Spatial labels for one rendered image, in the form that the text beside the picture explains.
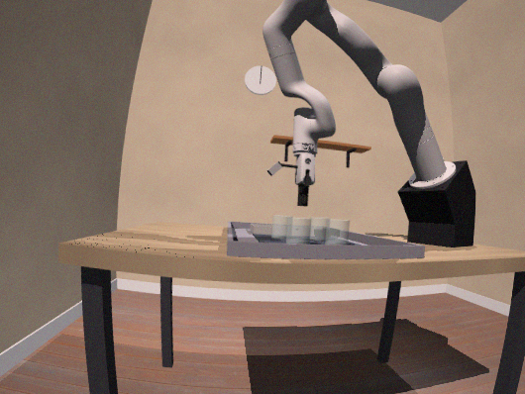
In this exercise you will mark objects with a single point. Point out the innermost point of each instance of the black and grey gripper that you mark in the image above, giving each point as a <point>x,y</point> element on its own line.
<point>307,170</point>

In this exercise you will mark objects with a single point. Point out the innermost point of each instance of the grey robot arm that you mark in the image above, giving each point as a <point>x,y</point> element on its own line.
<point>397,82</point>

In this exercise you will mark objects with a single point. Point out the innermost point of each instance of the clear glass jar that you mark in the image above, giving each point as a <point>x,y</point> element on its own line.
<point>298,231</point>
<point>279,226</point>
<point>337,232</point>
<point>318,229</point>

